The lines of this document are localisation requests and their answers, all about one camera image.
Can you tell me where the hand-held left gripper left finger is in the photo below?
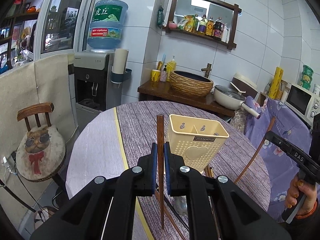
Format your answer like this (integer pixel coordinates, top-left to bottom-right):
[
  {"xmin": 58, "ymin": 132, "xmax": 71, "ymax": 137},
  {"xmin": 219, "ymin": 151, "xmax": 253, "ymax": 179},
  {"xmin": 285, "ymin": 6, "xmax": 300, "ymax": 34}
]
[{"xmin": 30, "ymin": 142, "xmax": 158, "ymax": 240}]

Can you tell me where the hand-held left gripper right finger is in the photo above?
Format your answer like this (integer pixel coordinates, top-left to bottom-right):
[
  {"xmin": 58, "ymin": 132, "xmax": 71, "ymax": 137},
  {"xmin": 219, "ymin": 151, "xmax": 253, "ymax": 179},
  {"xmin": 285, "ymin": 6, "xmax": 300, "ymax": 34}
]
[{"xmin": 164, "ymin": 141, "xmax": 292, "ymax": 240}]

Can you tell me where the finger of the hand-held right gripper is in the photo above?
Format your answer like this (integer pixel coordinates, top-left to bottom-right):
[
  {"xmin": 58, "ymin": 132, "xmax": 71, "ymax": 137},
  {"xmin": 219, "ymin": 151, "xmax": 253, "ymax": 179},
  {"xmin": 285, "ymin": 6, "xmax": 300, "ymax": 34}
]
[{"xmin": 265, "ymin": 130, "xmax": 310, "ymax": 167}]

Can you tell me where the cream perforated utensil holder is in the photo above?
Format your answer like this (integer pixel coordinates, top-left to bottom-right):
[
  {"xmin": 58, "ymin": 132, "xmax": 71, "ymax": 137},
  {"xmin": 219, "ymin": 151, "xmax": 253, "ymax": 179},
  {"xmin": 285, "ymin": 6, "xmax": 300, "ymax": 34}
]
[{"xmin": 167, "ymin": 114, "xmax": 230, "ymax": 174}]

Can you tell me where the metal spoon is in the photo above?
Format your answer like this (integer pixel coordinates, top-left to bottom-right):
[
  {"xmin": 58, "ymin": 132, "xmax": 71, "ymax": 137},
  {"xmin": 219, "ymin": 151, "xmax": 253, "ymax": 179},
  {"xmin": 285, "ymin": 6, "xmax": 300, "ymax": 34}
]
[{"xmin": 174, "ymin": 196, "xmax": 188, "ymax": 217}]

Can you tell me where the person's right forearm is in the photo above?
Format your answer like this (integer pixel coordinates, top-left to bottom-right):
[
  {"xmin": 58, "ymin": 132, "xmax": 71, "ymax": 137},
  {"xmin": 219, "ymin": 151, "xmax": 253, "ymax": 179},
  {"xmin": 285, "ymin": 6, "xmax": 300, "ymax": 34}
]
[{"xmin": 285, "ymin": 200, "xmax": 320, "ymax": 240}]

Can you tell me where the person's right hand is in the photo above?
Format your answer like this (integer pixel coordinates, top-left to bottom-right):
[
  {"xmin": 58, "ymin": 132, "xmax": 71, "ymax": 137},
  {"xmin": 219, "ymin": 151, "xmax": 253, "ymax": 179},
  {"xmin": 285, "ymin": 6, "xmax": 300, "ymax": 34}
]
[{"xmin": 286, "ymin": 174, "xmax": 320, "ymax": 217}]

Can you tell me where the purple floral cloth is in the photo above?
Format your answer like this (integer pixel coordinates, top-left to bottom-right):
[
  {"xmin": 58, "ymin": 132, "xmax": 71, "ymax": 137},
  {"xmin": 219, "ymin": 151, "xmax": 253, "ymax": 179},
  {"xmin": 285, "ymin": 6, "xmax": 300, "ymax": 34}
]
[{"xmin": 243, "ymin": 96, "xmax": 313, "ymax": 221}]

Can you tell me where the yellow tape strip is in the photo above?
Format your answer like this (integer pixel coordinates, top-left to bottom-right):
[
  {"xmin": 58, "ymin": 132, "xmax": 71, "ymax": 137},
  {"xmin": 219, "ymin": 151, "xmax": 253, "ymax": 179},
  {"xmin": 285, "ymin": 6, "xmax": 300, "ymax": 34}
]
[{"xmin": 114, "ymin": 107, "xmax": 154, "ymax": 240}]

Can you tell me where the white microwave oven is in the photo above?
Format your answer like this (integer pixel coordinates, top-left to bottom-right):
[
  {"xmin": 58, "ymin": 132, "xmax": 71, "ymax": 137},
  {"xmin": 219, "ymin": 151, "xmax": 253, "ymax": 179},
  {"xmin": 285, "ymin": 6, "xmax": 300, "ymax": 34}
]
[{"xmin": 285, "ymin": 83, "xmax": 320, "ymax": 128}]

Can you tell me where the yellow wrap roll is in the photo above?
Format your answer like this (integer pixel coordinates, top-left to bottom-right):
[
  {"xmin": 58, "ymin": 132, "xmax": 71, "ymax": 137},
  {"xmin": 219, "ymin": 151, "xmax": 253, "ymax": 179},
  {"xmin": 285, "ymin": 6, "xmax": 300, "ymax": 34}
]
[{"xmin": 268, "ymin": 67, "xmax": 284, "ymax": 100}]

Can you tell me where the stack of green tubs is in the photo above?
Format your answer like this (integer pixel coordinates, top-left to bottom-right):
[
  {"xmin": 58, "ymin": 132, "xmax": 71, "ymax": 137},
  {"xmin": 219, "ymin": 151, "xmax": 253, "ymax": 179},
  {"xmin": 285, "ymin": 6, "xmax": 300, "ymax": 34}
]
[{"xmin": 298, "ymin": 65, "xmax": 314, "ymax": 91}]

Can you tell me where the white brown rice cooker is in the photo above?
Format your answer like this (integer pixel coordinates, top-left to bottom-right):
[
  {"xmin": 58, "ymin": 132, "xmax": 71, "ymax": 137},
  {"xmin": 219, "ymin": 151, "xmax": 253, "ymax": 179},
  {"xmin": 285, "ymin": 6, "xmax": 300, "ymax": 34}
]
[{"xmin": 230, "ymin": 72, "xmax": 258, "ymax": 98}]

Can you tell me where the dark wooden counter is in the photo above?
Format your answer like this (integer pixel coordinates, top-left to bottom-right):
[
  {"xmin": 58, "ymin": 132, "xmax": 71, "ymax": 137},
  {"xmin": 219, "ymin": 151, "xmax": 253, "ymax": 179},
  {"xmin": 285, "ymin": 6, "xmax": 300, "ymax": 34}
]
[{"xmin": 137, "ymin": 79, "xmax": 236, "ymax": 117}]

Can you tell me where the white pan with lid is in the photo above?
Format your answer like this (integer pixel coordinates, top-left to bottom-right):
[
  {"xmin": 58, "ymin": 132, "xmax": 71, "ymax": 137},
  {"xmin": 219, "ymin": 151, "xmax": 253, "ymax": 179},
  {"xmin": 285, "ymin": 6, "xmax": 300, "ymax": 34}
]
[{"xmin": 213, "ymin": 85, "xmax": 261, "ymax": 119}]

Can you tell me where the woven wicker basin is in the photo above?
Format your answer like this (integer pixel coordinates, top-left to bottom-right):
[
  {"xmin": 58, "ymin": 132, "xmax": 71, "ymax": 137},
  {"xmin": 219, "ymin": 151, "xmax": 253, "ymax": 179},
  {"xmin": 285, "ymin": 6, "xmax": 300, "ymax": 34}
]
[{"xmin": 169, "ymin": 70, "xmax": 214, "ymax": 98}]

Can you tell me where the yellow soap pump bottle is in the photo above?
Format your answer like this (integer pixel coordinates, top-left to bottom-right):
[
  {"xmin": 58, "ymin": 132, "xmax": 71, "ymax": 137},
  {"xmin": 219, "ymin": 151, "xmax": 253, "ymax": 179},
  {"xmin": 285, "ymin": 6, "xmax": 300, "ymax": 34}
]
[{"xmin": 166, "ymin": 55, "xmax": 177, "ymax": 81}]

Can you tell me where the bamboo style faucet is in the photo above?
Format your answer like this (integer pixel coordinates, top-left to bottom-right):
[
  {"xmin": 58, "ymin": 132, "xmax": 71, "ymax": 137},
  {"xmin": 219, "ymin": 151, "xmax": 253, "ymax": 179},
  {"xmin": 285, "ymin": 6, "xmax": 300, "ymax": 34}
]
[{"xmin": 201, "ymin": 63, "xmax": 213, "ymax": 78}]

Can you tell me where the grey water dispenser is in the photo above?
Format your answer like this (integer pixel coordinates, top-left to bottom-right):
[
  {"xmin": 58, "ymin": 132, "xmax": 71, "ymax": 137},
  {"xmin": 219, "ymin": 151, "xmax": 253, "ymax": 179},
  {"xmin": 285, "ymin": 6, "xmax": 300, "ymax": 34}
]
[{"xmin": 73, "ymin": 50, "xmax": 118, "ymax": 128}]

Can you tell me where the wooden chair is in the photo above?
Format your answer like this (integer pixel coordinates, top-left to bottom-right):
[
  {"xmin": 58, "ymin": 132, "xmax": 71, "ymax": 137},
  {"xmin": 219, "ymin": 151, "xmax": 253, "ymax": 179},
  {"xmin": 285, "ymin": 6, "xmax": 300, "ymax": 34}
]
[{"xmin": 16, "ymin": 102, "xmax": 67, "ymax": 193}]

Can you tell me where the dark soy sauce bottle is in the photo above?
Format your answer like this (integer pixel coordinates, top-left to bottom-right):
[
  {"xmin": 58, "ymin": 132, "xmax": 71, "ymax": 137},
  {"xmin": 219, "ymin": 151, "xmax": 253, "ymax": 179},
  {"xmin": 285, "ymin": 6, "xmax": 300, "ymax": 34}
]
[{"xmin": 212, "ymin": 17, "xmax": 224, "ymax": 41}]

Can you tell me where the yellow label sauce bottle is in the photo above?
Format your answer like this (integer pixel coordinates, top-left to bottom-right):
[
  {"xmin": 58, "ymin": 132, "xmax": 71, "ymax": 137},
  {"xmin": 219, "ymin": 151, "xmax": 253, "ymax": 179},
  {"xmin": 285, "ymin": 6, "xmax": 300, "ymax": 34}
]
[{"xmin": 205, "ymin": 17, "xmax": 214, "ymax": 37}]

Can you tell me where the yellow refill pouch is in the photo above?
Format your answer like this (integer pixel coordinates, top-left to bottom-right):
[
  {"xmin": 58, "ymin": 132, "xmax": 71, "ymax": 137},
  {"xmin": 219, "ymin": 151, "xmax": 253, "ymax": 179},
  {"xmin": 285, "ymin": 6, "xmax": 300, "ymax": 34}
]
[{"xmin": 183, "ymin": 14, "xmax": 197, "ymax": 33}]

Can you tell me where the white power strip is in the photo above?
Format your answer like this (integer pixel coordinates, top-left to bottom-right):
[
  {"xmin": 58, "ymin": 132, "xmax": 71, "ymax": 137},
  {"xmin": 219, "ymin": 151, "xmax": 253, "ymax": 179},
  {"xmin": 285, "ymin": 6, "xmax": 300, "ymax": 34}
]
[{"xmin": 1, "ymin": 156, "xmax": 16, "ymax": 176}]

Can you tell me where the blue water jug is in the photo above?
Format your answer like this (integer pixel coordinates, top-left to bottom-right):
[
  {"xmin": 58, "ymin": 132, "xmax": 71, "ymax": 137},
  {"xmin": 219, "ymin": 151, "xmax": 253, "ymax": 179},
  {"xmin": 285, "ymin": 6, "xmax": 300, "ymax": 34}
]
[{"xmin": 87, "ymin": 0, "xmax": 129, "ymax": 52}]

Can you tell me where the green hanging packet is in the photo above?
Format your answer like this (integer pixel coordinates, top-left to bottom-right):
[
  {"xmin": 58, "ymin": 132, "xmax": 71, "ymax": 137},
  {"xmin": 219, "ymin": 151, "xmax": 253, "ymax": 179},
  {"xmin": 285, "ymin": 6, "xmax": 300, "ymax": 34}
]
[{"xmin": 156, "ymin": 6, "xmax": 164, "ymax": 27}]

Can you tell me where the beige cloth cover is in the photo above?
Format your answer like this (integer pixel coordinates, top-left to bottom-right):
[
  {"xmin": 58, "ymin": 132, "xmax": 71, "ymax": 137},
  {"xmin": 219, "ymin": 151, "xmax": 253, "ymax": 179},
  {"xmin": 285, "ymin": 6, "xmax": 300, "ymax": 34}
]
[{"xmin": 0, "ymin": 54, "xmax": 77, "ymax": 205}]

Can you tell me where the white framed glass door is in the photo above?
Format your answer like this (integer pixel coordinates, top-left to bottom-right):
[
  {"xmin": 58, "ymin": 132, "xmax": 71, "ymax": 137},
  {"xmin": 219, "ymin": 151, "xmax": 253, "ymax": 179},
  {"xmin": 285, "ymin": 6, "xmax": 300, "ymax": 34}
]
[{"xmin": 40, "ymin": 0, "xmax": 102, "ymax": 55}]

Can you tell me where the cluttered display shelf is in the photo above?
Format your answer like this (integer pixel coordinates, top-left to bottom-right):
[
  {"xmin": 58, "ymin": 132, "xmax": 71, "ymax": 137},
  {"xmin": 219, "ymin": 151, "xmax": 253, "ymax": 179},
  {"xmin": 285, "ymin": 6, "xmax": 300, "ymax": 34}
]
[{"xmin": 0, "ymin": 0, "xmax": 49, "ymax": 74}]

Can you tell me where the dark teal wall holder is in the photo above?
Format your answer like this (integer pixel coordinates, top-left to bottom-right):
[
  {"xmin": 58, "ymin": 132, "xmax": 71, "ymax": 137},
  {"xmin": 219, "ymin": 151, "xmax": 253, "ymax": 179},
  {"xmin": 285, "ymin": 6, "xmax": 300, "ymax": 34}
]
[{"xmin": 110, "ymin": 68, "xmax": 132, "ymax": 84}]

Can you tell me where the dark wooden wall shelf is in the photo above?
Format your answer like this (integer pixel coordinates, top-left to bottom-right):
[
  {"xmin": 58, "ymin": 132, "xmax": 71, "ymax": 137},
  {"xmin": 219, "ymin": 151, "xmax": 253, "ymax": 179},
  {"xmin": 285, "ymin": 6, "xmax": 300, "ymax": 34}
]
[{"xmin": 162, "ymin": 0, "xmax": 242, "ymax": 51}]

